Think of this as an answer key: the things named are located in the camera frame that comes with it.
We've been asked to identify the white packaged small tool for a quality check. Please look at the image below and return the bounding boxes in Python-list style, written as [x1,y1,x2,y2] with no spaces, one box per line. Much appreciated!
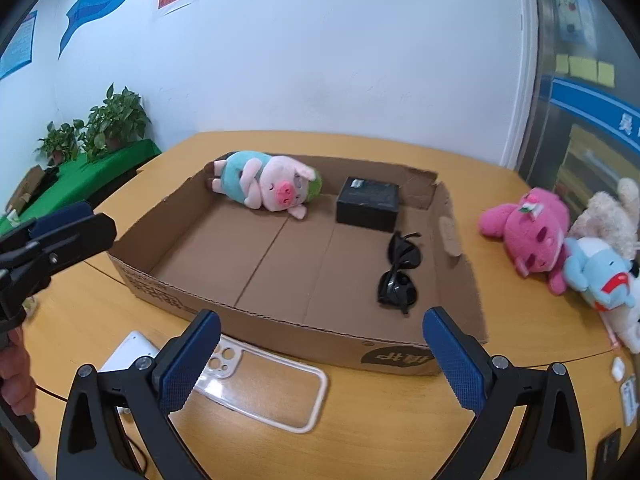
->
[620,374,640,428]

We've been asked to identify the person's left hand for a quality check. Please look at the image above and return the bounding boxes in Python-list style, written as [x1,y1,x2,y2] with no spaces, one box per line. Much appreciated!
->
[0,329,37,417]

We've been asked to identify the shallow cardboard box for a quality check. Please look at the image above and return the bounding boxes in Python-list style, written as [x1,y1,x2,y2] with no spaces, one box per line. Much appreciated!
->
[106,154,491,377]

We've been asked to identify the pink pen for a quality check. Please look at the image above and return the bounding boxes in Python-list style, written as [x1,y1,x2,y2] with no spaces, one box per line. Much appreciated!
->
[602,315,623,351]

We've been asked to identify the white flat device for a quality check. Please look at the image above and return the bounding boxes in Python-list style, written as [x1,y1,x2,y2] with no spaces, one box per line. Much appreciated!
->
[97,330,161,416]

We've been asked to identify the white plush toy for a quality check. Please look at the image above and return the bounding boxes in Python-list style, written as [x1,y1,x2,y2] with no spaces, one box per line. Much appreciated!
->
[597,257,640,356]

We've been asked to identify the pink bear plush toy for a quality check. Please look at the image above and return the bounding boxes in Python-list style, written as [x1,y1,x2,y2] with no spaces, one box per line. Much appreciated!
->
[478,187,572,296]

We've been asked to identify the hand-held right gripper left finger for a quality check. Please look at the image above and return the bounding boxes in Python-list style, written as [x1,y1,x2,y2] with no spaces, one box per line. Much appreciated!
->
[56,308,221,480]

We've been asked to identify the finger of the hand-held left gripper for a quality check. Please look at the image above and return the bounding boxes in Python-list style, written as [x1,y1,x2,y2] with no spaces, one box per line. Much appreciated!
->
[0,201,93,261]
[0,212,118,311]

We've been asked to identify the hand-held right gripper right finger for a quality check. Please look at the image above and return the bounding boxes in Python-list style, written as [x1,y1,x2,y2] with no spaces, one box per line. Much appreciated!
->
[422,306,587,480]

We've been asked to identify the cartoon door poster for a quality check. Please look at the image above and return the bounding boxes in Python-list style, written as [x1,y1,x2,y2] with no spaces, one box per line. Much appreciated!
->
[552,0,598,43]

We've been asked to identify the small black box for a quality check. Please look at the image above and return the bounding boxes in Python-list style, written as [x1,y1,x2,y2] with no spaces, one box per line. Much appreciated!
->
[336,176,402,233]

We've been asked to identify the pig plush toy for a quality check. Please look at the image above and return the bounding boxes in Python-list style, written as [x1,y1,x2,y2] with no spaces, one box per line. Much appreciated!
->
[204,150,325,222]

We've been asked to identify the thin black cable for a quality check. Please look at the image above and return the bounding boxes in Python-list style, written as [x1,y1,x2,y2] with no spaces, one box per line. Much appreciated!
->
[34,384,151,480]

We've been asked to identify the clear phone case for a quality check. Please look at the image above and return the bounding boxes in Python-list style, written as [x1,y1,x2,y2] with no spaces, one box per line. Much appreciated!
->
[192,335,330,435]

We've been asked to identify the green covered table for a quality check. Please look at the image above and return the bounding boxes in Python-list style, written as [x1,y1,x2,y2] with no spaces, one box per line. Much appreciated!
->
[0,139,163,233]

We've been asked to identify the desk power socket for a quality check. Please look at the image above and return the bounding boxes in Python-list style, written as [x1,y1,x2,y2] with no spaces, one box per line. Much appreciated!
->
[595,427,623,480]

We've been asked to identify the wooden desktop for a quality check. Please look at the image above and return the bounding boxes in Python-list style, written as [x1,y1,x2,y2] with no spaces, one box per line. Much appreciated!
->
[0,131,640,480]

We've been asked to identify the cream fuzzy plush toy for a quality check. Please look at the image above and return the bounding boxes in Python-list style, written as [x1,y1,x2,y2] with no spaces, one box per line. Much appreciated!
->
[569,177,640,261]

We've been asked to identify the light blue plush toy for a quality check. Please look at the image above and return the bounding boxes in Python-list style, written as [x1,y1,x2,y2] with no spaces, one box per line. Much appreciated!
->
[562,236,640,313]

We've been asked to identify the brown cardboard carton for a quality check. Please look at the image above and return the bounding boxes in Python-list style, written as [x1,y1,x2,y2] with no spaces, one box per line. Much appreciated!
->
[5,165,47,211]

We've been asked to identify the blue wall notice board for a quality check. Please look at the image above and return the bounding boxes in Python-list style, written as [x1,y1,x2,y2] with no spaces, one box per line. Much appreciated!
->
[0,10,39,81]

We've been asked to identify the small potted green plant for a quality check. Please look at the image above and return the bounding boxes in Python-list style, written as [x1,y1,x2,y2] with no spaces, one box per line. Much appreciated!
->
[34,121,83,166]

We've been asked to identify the black sunglasses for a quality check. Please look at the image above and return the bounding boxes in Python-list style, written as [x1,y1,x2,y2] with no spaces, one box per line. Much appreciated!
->
[376,231,422,316]

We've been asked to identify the large potted green plant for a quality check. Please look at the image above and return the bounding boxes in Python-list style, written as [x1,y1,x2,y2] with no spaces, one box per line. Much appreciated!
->
[80,84,152,163]

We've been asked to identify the blue door banner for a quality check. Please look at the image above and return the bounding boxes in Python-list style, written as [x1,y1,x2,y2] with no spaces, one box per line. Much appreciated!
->
[550,76,640,153]

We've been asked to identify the blue wave wall decal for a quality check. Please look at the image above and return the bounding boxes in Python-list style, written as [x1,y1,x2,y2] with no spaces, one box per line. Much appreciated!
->
[57,0,157,61]

